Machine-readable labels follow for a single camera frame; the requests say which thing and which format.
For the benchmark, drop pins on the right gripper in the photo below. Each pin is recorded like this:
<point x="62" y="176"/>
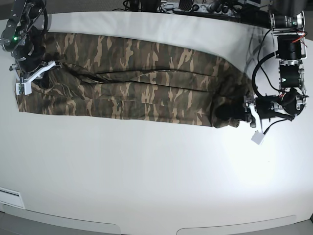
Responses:
<point x="28" y="59"/>

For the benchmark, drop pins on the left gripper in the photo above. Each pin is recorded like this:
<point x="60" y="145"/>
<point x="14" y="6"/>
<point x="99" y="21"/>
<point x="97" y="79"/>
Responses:
<point x="237" y="111"/>

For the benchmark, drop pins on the camouflage T-shirt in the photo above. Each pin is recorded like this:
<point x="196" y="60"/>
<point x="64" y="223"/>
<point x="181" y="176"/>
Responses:
<point x="127" y="93"/>

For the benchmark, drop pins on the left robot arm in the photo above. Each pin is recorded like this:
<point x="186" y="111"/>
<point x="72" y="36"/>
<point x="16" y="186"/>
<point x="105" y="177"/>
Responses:
<point x="286" y="21"/>

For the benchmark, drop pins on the white label plate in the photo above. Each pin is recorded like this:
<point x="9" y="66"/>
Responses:
<point x="11" y="198"/>

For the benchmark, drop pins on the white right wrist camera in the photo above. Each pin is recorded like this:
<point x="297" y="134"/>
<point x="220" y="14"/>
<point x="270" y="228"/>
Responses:
<point x="25" y="79"/>

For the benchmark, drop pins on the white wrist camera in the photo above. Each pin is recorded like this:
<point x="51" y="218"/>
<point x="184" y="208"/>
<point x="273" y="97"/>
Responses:
<point x="25" y="79"/>
<point x="259" y="135"/>

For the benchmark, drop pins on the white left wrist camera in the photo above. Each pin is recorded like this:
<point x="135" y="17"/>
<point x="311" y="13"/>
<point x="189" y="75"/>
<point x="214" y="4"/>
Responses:
<point x="259" y="135"/>

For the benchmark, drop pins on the black cable clutter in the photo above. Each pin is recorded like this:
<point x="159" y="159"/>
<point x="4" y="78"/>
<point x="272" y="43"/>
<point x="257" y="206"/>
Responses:
<point x="216" y="9"/>

